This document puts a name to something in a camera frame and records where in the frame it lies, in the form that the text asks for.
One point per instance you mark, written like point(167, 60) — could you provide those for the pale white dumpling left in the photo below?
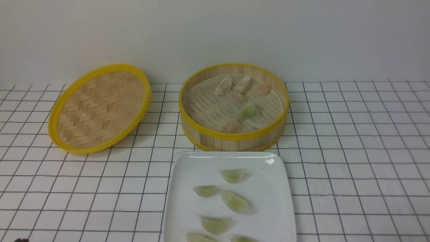
point(224, 86)

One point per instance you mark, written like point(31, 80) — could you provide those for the yellow rimmed bamboo steamer lid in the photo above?
point(99, 109)

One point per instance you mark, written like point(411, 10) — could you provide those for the green dumpling plate middle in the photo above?
point(236, 202)

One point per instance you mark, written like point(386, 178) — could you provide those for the green dumpling plate bottom right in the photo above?
point(242, 238)

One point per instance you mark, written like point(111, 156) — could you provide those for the white rectangular plate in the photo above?
point(267, 188)

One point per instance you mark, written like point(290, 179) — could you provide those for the green dumpling plate lower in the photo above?
point(216, 225)

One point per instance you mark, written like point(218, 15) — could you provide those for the green dumpling plate bottom left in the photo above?
point(198, 237)

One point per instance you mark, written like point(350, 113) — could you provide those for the pale white dumpling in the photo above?
point(224, 86)
point(243, 85)

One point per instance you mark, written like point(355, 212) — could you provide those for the pink dumpling centre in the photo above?
point(237, 96)

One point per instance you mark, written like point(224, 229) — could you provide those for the pale white dumpling right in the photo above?
point(243, 85)

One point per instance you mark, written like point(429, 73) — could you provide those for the green dumpling plate top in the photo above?
point(234, 176)

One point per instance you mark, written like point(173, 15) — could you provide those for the pink dumpling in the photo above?
point(262, 89)
point(237, 96)
point(233, 127)

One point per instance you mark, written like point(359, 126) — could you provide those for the yellow rimmed bamboo steamer basket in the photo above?
point(211, 140)

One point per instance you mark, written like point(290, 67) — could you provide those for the white steamer liner paper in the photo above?
point(214, 112)

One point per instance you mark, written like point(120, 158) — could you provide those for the green dumpling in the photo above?
point(245, 112)

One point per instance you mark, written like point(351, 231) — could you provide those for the pink dumpling far right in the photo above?
point(262, 89)

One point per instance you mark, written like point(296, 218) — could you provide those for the green dumpling plate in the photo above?
point(206, 191)
point(234, 176)
point(242, 238)
point(236, 202)
point(216, 225)
point(198, 237)

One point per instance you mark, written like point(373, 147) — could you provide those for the pink dumpling front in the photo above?
point(233, 127)

